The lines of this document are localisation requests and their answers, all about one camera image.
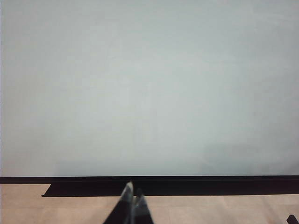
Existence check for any white glass whiteboard black frame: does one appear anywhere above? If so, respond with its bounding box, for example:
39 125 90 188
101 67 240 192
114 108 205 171
0 0 299 185

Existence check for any black whiteboard pen tray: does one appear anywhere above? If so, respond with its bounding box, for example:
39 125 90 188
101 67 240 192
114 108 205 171
41 181 299 198

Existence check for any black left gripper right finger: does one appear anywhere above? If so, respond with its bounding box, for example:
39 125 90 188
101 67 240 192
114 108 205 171
133 188 154 224

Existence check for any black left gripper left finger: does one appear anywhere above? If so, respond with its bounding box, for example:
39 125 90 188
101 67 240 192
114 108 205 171
102 182 134 224

